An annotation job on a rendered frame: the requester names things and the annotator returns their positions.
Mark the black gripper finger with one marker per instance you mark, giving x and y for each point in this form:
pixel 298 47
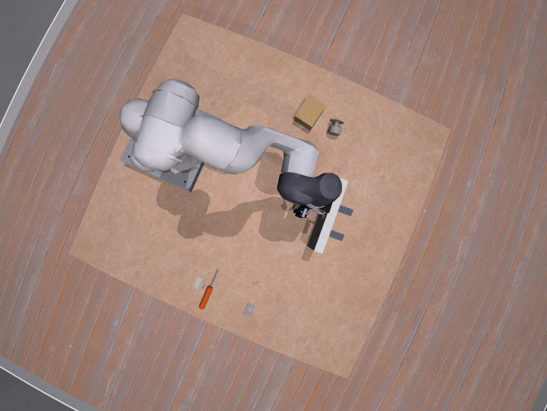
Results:
pixel 300 212

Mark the grey door knob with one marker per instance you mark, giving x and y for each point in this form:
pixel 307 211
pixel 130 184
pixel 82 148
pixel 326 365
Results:
pixel 335 129
pixel 296 206

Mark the orange-handled screwdriver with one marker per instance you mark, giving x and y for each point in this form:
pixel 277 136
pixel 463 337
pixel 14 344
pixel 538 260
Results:
pixel 206 295

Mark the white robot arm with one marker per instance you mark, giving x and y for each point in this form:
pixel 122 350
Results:
pixel 167 133

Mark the tan cardboard box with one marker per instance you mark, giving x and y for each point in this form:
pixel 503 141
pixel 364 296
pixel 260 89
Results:
pixel 309 112

